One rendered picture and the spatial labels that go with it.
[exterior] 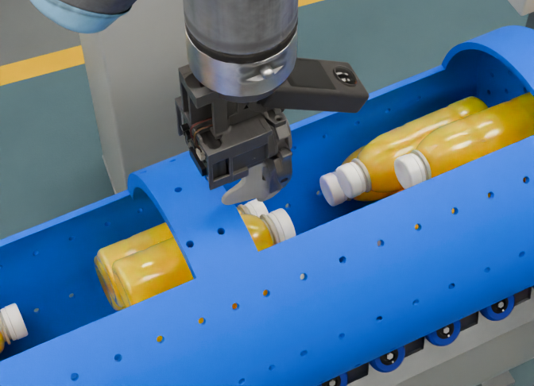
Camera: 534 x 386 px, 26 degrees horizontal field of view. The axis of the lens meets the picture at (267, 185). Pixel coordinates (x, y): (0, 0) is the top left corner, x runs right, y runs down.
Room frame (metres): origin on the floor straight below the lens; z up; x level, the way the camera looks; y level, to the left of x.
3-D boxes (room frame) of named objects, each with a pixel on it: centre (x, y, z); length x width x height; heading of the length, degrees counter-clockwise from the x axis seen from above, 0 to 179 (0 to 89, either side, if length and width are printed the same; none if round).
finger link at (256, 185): (0.61, 0.02, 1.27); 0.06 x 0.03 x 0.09; 116
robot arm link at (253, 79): (0.63, 0.02, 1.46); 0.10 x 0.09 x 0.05; 26
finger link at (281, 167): (0.62, 0.00, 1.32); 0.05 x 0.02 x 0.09; 26
